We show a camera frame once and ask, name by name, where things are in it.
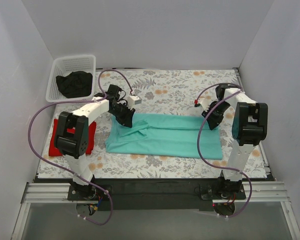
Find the white plastic basket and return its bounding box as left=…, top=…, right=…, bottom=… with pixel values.
left=45, top=54, right=96, bottom=103

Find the black crumpled t shirt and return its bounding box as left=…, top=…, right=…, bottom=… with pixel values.
left=56, top=71, right=93, bottom=99

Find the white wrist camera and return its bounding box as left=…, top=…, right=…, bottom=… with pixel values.
left=194, top=98, right=211, bottom=112
left=127, top=95, right=142, bottom=108

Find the floral patterned table cloth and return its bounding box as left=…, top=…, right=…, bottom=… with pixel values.
left=37, top=69, right=268, bottom=179

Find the red folded t shirt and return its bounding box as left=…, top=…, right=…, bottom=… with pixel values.
left=48, top=118, right=97, bottom=157

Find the teal t shirt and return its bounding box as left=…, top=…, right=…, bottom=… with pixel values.
left=105, top=113, right=223, bottom=160

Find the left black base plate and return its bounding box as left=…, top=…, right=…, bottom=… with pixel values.
left=67, top=185, right=109, bottom=201

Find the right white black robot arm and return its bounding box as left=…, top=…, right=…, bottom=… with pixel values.
left=195, top=83, right=268, bottom=200

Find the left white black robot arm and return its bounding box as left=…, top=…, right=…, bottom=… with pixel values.
left=54, top=84, right=142, bottom=200

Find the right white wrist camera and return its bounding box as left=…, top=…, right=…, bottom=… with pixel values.
left=194, top=98, right=211, bottom=112

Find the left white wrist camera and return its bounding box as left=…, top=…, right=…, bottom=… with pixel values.
left=127, top=95, right=142, bottom=108

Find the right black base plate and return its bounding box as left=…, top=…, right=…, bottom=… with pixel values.
left=198, top=182, right=247, bottom=200

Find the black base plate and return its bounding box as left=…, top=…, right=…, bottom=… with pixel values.
left=67, top=185, right=109, bottom=201
left=198, top=182, right=247, bottom=200

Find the aluminium frame rail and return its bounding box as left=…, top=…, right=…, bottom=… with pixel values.
left=22, top=180, right=290, bottom=203

